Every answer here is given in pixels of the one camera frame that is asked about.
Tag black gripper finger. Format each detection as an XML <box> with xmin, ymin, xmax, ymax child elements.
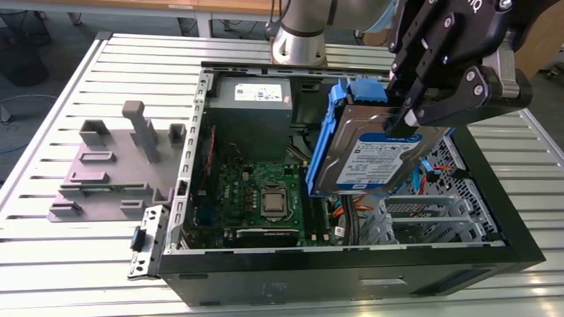
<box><xmin>387</xmin><ymin>6</ymin><xmax>459</xmax><ymax>98</ymax></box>
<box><xmin>385</xmin><ymin>49</ymin><xmax>535</xmax><ymax>136</ymax></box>

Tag hard disk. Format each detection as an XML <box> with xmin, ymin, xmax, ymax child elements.
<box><xmin>305</xmin><ymin>79</ymin><xmax>455</xmax><ymax>199</ymax></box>

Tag metal disk bay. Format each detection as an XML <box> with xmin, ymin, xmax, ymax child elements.
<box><xmin>376</xmin><ymin>194</ymin><xmax>489</xmax><ymax>246</ymax></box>

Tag wooden cabinet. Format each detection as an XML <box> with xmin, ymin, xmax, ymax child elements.
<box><xmin>513</xmin><ymin>0</ymin><xmax>564</xmax><ymax>95</ymax></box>

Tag blue plastic drive carrier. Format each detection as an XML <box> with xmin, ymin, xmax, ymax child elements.
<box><xmin>352</xmin><ymin>79</ymin><xmax>388</xmax><ymax>103</ymax></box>

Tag grey power supply unit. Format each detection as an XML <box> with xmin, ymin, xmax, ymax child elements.
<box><xmin>207</xmin><ymin>76</ymin><xmax>295</xmax><ymax>162</ymax></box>

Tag green motherboard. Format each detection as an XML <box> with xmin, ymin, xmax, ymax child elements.
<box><xmin>183</xmin><ymin>160</ymin><xmax>349</xmax><ymax>248</ymax></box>

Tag black RAM slot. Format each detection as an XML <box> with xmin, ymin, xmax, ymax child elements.
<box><xmin>316</xmin><ymin>197</ymin><xmax>331</xmax><ymax>241</ymax></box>
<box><xmin>307</xmin><ymin>197</ymin><xmax>319</xmax><ymax>241</ymax></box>

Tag CPU socket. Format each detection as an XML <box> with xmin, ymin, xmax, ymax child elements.
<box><xmin>257</xmin><ymin>184</ymin><xmax>295</xmax><ymax>223</ymax></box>

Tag silver CPU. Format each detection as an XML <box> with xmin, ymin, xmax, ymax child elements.
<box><xmin>263</xmin><ymin>193</ymin><xmax>287</xmax><ymax>212</ymax></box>

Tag black graphics card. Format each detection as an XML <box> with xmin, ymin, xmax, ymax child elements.
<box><xmin>235</xmin><ymin>227</ymin><xmax>301</xmax><ymax>248</ymax></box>

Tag black PC case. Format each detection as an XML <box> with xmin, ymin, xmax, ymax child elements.
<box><xmin>156</xmin><ymin>60</ymin><xmax>547</xmax><ymax>306</ymax></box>

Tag long wooden desk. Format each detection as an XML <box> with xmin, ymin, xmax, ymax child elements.
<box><xmin>0</xmin><ymin>0</ymin><xmax>283</xmax><ymax>39</ymax></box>

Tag blue motherboard connector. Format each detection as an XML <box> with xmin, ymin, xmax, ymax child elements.
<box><xmin>196</xmin><ymin>207</ymin><xmax>213</xmax><ymax>229</ymax></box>

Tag blue video connector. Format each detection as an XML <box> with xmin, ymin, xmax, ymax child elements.
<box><xmin>129</xmin><ymin>226</ymin><xmax>145</xmax><ymax>252</ymax></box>

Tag green RAM stick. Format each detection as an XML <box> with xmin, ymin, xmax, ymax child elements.
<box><xmin>79</xmin><ymin>185</ymin><xmax>127</xmax><ymax>193</ymax></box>

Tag grey parts rack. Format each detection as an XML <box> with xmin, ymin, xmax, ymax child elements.
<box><xmin>47</xmin><ymin>100</ymin><xmax>191</xmax><ymax>224</ymax></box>

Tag black bin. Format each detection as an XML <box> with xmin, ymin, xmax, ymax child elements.
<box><xmin>0</xmin><ymin>9</ymin><xmax>51</xmax><ymax>87</ymax></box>

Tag blue SATA wire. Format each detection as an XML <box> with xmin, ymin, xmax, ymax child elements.
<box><xmin>413</xmin><ymin>157</ymin><xmax>433</xmax><ymax>195</ymax></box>

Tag red orange disk power wire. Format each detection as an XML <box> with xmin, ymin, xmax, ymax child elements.
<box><xmin>420</xmin><ymin>166</ymin><xmax>472</xmax><ymax>197</ymax></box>

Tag orange red power wire bundle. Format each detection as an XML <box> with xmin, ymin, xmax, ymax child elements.
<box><xmin>332</xmin><ymin>196</ymin><xmax>376</xmax><ymax>221</ymax></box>

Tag yellow black PSU wires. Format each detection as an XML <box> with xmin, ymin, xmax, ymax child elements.
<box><xmin>284</xmin><ymin>142</ymin><xmax>316</xmax><ymax>161</ymax></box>

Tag thick black cable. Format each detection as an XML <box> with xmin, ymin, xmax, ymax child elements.
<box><xmin>343</xmin><ymin>197</ymin><xmax>355</xmax><ymax>247</ymax></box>
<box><xmin>351</xmin><ymin>197</ymin><xmax>361</xmax><ymax>247</ymax></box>

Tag metal rear bracket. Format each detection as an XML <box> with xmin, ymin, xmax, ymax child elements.
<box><xmin>127</xmin><ymin>203</ymin><xmax>171</xmax><ymax>281</ymax></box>

